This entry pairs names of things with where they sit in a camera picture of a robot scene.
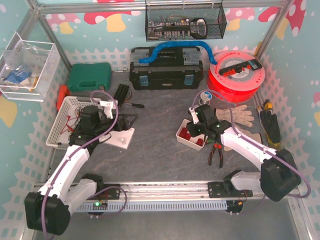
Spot white knit glove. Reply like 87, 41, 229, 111
223, 131, 263, 152
215, 104, 255, 128

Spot orange tool handle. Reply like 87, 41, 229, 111
56, 84, 71, 111

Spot small black screwdriver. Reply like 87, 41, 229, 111
125, 102, 145, 109

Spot black wire mesh basket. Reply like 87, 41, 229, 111
145, 0, 227, 42

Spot brown kapton tape roll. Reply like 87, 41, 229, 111
125, 90, 133, 100

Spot clear acrylic wall box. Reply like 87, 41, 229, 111
0, 33, 61, 102

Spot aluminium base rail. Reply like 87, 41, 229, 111
34, 181, 298, 201

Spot white perforated plastic basket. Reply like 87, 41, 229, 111
46, 96, 102, 150

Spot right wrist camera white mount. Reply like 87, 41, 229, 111
188, 107, 199, 125

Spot black terminal strip red buttons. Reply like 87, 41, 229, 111
218, 59, 263, 77

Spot black rubber glove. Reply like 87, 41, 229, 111
260, 110, 281, 144

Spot black aluminium extrusion bar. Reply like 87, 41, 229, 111
113, 84, 130, 107

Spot green plastic tool case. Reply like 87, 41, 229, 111
66, 62, 112, 92

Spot purple cable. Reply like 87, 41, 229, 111
41, 90, 128, 240
191, 89, 311, 216

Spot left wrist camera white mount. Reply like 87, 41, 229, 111
99, 100, 118, 119

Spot white tray of springs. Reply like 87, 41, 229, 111
175, 119, 205, 151

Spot white knit glove upper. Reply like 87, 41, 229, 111
215, 104, 255, 128

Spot solder wire spool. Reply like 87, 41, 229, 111
198, 91, 213, 106

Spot black plastic toolbox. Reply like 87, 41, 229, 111
129, 46, 204, 91

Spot blue white glove in box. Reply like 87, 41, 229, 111
4, 65, 32, 86

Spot white peg base plate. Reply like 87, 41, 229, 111
104, 127, 135, 150

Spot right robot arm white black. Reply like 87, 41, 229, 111
186, 104, 302, 202

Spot red filament spool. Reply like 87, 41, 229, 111
207, 50, 266, 103

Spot orange handled pliers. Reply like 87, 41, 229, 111
208, 143, 225, 169

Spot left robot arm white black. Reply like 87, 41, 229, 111
24, 105, 138, 236

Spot blue corrugated hose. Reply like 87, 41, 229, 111
138, 40, 219, 66

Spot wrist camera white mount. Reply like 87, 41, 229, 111
188, 107, 199, 125
99, 100, 118, 119

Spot grey slotted cable duct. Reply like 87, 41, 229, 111
76, 200, 228, 213

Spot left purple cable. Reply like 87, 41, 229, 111
41, 90, 128, 240

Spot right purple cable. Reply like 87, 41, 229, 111
191, 89, 311, 216

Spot black device in basket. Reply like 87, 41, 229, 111
68, 108, 85, 146

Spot white knit glove lower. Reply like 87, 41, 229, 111
223, 131, 263, 152

